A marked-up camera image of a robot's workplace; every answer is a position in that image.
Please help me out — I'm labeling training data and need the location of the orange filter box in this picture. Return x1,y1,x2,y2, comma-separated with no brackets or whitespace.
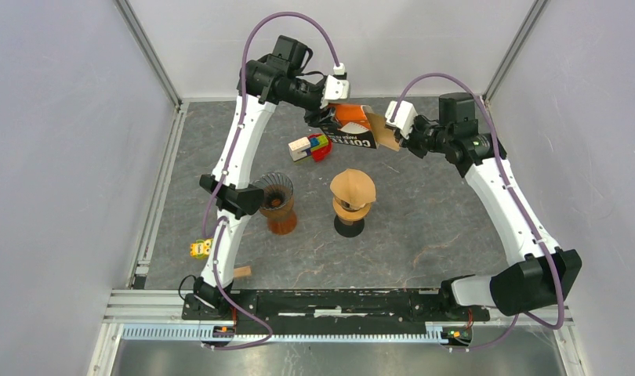
322,103,377,149

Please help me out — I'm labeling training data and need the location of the dark smoky glass dripper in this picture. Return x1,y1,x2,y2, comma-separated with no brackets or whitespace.
252,172,293,210

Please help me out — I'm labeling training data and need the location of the clear ribbed glass dripper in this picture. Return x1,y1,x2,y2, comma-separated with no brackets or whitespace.
337,199,368,212

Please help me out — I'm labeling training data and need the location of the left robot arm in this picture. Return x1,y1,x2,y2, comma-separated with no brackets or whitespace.
193,35,350,320

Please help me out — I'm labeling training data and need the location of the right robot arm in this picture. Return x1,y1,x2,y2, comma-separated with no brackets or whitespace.
386,92,582,320

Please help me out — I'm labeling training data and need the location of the lime green toy brick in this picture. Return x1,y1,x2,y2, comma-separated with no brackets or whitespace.
315,135,329,150

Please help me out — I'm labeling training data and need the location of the red toy block base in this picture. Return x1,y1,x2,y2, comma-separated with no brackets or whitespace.
308,134,332,162

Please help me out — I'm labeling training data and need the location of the white toy block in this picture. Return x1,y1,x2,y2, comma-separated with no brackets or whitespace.
288,137,311,162

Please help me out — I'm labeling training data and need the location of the amber glass flask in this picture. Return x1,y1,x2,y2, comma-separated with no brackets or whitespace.
267,211,298,236

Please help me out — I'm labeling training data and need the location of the small wooden plank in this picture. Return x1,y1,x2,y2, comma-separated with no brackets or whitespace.
233,266,252,279

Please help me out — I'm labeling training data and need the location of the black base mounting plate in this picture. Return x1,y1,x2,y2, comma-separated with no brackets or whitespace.
182,288,490,334

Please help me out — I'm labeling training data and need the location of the yellow toy block figure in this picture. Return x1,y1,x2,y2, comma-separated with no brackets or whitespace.
189,238,213,259

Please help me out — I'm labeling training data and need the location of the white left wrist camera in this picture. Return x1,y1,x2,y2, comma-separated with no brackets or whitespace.
320,63,350,109

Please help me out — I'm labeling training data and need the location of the grey slotted cable duct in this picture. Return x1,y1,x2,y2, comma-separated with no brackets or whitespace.
121,324,472,345

